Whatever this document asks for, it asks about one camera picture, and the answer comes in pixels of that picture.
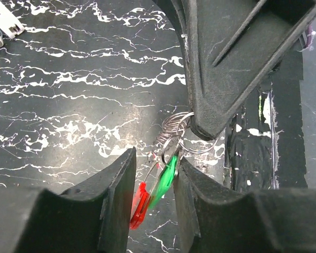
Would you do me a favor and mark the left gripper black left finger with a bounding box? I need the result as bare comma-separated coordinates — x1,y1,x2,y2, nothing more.
0,148,136,252

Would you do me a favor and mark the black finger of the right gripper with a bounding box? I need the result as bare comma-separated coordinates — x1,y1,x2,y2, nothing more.
156,0,316,140

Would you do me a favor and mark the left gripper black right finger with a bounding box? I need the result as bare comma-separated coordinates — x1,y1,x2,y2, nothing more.
174,159,316,252

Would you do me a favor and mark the red key tag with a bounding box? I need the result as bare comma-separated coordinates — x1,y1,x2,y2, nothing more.
130,182,151,230

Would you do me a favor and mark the green key tag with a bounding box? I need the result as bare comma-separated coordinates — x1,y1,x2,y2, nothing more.
148,155,178,209

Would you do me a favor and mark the silver split key ring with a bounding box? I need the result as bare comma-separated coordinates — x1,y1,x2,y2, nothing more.
155,111,219,164

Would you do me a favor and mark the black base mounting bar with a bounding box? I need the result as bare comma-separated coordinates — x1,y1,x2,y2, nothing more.
223,50,308,193

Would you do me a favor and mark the white clip tool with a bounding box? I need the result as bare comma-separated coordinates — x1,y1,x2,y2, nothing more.
0,1,25,39

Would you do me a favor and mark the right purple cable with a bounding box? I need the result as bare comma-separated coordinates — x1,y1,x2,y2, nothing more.
302,23,316,51

